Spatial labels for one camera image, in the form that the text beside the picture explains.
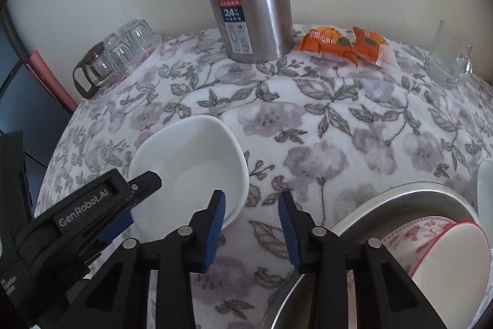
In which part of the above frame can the clear glass mug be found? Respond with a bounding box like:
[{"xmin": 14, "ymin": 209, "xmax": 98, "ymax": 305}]
[{"xmin": 424, "ymin": 21, "xmax": 474, "ymax": 88}]

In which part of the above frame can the orange snack packet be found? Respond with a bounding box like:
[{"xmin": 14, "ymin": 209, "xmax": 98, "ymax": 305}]
[
  {"xmin": 299, "ymin": 26, "xmax": 357, "ymax": 62},
  {"xmin": 352, "ymin": 26, "xmax": 397, "ymax": 69}
]

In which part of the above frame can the stainless steel basin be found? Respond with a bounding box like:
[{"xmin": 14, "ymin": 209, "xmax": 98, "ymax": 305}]
[{"xmin": 262, "ymin": 180, "xmax": 480, "ymax": 329}]

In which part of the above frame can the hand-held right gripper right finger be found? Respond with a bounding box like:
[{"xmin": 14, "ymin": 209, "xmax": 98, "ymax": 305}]
[{"xmin": 278, "ymin": 191, "xmax": 447, "ymax": 329}]

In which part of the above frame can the tray of glass cups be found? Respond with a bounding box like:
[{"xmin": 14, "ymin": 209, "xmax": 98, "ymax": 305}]
[{"xmin": 88, "ymin": 34, "xmax": 163, "ymax": 100}]

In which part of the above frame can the pink board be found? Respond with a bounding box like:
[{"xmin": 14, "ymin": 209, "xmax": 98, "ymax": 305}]
[{"xmin": 27, "ymin": 51, "xmax": 79, "ymax": 114}]

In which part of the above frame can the small white bowl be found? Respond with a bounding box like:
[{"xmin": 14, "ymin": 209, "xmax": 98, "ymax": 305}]
[{"xmin": 128, "ymin": 116, "xmax": 250, "ymax": 230}]

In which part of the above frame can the glass teapot with black handle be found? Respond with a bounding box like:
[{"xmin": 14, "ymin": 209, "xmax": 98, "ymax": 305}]
[{"xmin": 73, "ymin": 44, "xmax": 116, "ymax": 100}]

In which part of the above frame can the light blue bowl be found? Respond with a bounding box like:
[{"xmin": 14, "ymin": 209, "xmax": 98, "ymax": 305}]
[{"xmin": 475, "ymin": 158, "xmax": 493, "ymax": 216}]

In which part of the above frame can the dark blue panel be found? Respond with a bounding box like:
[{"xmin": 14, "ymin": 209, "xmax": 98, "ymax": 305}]
[{"xmin": 0, "ymin": 5, "xmax": 74, "ymax": 168}]

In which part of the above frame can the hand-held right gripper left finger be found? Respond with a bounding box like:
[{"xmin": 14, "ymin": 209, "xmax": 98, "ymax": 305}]
[{"xmin": 63, "ymin": 190, "xmax": 226, "ymax": 329}]

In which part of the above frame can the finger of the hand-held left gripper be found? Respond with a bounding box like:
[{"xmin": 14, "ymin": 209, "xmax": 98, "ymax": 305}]
[
  {"xmin": 90, "ymin": 211, "xmax": 135, "ymax": 249},
  {"xmin": 125, "ymin": 171, "xmax": 162, "ymax": 204}
]

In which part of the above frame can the clear drinking glass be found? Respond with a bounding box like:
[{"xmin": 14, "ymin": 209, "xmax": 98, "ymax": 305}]
[
  {"xmin": 110, "ymin": 42, "xmax": 140, "ymax": 74},
  {"xmin": 102, "ymin": 32, "xmax": 124, "ymax": 56},
  {"xmin": 119, "ymin": 19, "xmax": 153, "ymax": 52}
]

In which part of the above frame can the red rimmed white bowl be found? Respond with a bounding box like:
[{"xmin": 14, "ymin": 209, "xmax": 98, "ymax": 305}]
[{"xmin": 408, "ymin": 221, "xmax": 491, "ymax": 329}]

